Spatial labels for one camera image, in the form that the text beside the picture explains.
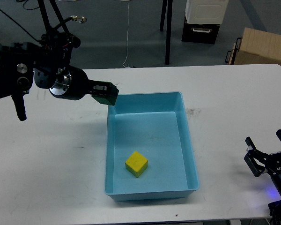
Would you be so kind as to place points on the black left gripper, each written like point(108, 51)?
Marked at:
point(72, 84)

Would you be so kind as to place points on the blue plastic bin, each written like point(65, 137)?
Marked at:
point(155, 125)

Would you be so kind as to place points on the black table leg pair right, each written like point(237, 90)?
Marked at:
point(166, 16)

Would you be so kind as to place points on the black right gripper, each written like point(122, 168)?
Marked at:
point(260, 163)

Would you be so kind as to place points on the black storage box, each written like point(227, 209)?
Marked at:
point(200, 33)

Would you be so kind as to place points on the light wooden box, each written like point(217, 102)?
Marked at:
point(255, 47)

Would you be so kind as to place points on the yellow wooden block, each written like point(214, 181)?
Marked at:
point(136, 164)

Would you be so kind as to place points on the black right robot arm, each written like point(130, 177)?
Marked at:
point(275, 207)

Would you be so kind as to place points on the black table leg pair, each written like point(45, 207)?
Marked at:
point(43, 14)
point(166, 16)

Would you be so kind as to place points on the green wooden block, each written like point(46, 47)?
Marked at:
point(105, 100)

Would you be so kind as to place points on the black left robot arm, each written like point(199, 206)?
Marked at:
point(48, 67)

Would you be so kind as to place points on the black table leg pair left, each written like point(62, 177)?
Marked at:
point(43, 14)

